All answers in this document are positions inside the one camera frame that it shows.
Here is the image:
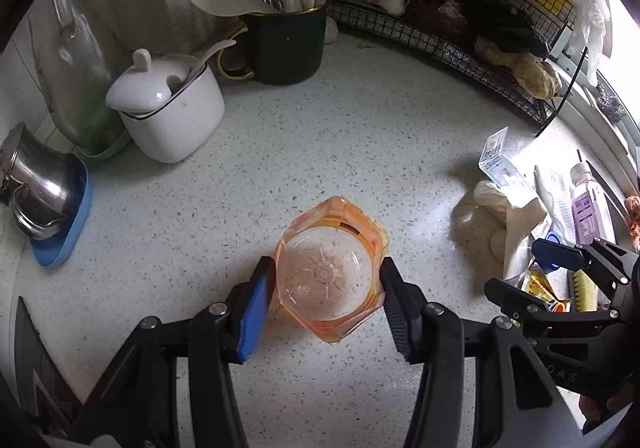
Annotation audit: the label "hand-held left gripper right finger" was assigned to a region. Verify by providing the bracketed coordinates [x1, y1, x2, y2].
[377, 257, 586, 448]

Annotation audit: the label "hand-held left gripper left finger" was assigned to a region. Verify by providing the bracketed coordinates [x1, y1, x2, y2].
[70, 255, 278, 448]

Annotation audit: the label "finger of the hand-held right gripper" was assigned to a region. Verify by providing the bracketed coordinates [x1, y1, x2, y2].
[484, 278, 561, 329]
[531, 237, 640, 299]

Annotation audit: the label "clear orange plastic cup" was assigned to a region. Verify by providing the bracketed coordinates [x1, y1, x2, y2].
[272, 195, 390, 345]

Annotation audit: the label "person's right hand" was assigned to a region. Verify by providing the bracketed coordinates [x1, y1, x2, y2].
[580, 380, 638, 431]

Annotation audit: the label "blue bottle cap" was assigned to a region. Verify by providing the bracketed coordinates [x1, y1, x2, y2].
[544, 232, 567, 273]

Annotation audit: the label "yellow snack wrapper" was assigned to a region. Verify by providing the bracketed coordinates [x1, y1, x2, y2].
[520, 268, 571, 313]

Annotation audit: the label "yellow scrubbing brush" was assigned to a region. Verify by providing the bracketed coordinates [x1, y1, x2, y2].
[572, 270, 598, 313]

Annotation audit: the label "clear plastic package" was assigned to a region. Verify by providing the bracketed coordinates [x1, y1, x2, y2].
[534, 167, 576, 239]

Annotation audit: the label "purple label small bottle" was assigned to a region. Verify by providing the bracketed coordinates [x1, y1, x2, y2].
[570, 162, 616, 245]

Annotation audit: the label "white crumpled cloth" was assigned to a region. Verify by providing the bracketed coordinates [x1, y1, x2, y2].
[452, 180, 548, 279]

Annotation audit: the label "orange dishcloth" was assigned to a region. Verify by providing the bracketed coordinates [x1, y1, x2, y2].
[625, 195, 640, 249]

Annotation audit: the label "small white carton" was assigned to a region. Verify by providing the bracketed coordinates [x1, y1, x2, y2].
[477, 127, 531, 193]

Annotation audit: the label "steel wool scourer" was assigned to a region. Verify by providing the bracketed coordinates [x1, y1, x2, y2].
[595, 85, 628, 121]

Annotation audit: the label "ginger root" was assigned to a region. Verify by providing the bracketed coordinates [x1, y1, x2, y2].
[475, 35, 563, 101]

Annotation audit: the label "blue plastic tray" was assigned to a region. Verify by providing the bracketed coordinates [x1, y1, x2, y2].
[32, 155, 93, 267]

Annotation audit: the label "white ceramic jar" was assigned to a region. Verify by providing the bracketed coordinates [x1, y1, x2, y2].
[120, 55, 226, 163]

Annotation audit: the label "green plastic dish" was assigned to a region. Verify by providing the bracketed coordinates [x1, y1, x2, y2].
[75, 128, 133, 159]

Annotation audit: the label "dark dried mushrooms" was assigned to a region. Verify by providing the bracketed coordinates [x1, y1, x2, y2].
[462, 0, 548, 56]

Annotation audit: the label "clear plastic glove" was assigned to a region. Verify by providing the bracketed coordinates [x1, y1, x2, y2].
[542, 0, 613, 88]

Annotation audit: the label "white jar lid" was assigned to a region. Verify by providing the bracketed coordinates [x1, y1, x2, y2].
[106, 49, 192, 117]

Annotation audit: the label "stainless steel pot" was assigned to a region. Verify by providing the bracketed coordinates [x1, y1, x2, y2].
[0, 122, 81, 241]

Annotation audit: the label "white ceramic spoon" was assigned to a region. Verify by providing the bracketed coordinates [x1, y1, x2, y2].
[170, 38, 236, 93]

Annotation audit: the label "dark green mug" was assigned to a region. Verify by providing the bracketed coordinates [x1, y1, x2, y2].
[216, 0, 328, 86]

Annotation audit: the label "clear glass bottle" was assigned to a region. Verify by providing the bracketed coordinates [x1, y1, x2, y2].
[27, 0, 126, 153]

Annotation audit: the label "black wire rack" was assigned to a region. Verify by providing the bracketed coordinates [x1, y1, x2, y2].
[320, 0, 591, 136]

